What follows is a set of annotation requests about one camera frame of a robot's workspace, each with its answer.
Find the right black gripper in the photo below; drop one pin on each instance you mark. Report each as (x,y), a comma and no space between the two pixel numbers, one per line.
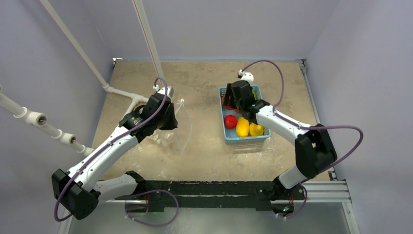
(232,93)

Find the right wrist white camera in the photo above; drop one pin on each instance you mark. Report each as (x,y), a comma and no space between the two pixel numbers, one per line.
(246,76)

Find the wrist white camera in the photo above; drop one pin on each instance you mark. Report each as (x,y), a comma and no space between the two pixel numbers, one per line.
(169,90)
(246,76)

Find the smooth red apple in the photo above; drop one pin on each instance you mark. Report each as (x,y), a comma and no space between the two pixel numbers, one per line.
(228,106)

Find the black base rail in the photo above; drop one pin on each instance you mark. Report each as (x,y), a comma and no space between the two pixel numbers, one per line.
(257,195)

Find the green pear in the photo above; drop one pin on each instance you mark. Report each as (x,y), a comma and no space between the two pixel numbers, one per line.
(254,95)

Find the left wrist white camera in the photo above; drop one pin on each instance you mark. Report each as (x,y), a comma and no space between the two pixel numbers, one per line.
(169,90)

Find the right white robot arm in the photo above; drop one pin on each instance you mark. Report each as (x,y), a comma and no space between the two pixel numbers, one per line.
(314,150)

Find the yellow mango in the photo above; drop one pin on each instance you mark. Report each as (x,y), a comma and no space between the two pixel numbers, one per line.
(242,128)

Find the yellow lemon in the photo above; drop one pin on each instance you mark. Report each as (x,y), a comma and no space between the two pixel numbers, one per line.
(256,130)

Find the clear dotted zip bag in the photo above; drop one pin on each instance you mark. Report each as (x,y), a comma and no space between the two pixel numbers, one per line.
(176,140)

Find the wrinkled red strawberry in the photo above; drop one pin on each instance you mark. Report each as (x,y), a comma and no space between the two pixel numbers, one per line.
(230,121)

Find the white pvc pipe frame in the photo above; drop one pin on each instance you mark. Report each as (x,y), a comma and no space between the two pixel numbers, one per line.
(40,121)

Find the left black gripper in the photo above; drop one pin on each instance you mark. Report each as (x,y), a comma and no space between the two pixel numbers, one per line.
(173,122)

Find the white vertical pole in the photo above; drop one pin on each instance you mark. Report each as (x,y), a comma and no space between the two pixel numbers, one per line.
(146,30)

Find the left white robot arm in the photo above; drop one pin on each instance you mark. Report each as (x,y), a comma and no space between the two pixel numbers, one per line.
(79,190)

